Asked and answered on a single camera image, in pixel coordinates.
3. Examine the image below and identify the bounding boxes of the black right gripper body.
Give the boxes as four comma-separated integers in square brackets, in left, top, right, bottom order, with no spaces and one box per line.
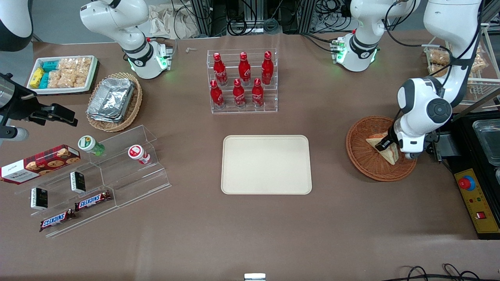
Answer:
[0,73,39,126]

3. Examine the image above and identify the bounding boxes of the triangle sandwich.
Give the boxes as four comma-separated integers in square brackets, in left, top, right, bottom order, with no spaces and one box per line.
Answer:
[366,133,400,165]

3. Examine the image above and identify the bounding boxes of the round brown wicker basket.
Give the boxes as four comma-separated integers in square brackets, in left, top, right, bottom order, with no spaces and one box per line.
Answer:
[346,116,418,182]

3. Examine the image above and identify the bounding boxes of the white rectangular snack tray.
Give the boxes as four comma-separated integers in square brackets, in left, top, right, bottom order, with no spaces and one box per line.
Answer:
[27,55,98,95]

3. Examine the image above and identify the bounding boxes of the oval light wicker basket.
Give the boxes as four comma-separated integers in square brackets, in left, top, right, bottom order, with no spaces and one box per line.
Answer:
[86,72,143,132]

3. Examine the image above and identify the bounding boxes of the beige plastic tray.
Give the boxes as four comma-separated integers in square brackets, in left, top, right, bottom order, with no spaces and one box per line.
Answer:
[221,135,313,195]

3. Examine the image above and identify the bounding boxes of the yellow snack packet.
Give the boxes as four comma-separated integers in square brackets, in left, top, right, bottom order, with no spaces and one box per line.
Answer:
[30,67,45,89]

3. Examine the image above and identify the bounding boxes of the green cap small bottle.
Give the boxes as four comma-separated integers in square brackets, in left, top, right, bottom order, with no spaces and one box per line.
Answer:
[78,135,105,157]

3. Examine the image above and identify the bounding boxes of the red tartan cookie box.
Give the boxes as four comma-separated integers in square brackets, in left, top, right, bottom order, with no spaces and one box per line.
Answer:
[0,144,81,185]

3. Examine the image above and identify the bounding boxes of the stacked aluminium foil trays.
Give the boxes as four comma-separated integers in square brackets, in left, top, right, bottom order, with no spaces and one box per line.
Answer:
[87,77,135,123]

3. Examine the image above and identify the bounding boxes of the black countertop appliance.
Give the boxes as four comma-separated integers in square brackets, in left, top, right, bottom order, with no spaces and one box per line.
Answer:
[428,96,500,239]

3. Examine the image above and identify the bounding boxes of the small black white box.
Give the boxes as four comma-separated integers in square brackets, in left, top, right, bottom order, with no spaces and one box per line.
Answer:
[30,187,48,210]
[70,171,86,194]

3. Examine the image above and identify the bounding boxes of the metal container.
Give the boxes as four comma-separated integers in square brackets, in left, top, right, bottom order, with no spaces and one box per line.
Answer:
[473,119,500,168]

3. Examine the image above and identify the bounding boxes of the red cap small bottle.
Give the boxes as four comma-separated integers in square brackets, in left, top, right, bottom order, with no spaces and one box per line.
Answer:
[128,145,151,165]

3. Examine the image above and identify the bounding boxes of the Snickers chocolate bar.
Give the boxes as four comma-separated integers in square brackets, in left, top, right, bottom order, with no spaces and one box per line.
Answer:
[39,209,77,232]
[75,190,112,211]

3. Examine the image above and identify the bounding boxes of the yellow control panel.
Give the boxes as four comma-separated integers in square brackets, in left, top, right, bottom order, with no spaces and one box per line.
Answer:
[454,169,500,234]

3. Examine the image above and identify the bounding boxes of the clear acrylic stepped stand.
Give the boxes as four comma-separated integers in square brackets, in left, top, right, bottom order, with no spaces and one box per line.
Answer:
[16,125,172,238]

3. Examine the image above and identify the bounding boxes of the red cola bottle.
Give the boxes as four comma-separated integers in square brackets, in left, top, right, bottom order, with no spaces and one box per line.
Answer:
[213,53,228,86]
[233,79,246,108]
[210,80,225,109]
[239,52,252,85]
[261,51,273,85]
[252,78,264,107]

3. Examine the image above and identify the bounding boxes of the beige cloth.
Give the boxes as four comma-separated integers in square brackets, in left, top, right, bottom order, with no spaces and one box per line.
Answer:
[148,4,198,39]

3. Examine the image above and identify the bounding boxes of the clear acrylic bottle rack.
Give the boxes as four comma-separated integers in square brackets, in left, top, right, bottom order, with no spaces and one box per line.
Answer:
[207,49,279,114]

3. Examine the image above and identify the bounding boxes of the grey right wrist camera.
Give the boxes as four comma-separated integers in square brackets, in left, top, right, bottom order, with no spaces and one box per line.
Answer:
[0,127,29,142]

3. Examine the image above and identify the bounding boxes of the white wire rack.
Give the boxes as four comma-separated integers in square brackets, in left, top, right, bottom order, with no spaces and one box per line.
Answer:
[422,23,500,106]

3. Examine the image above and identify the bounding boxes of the black floor cable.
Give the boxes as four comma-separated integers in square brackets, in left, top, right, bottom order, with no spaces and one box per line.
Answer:
[391,263,500,281]

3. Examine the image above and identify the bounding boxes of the aluminium frame rack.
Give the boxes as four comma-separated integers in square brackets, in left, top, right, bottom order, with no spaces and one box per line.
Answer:
[189,0,313,36]

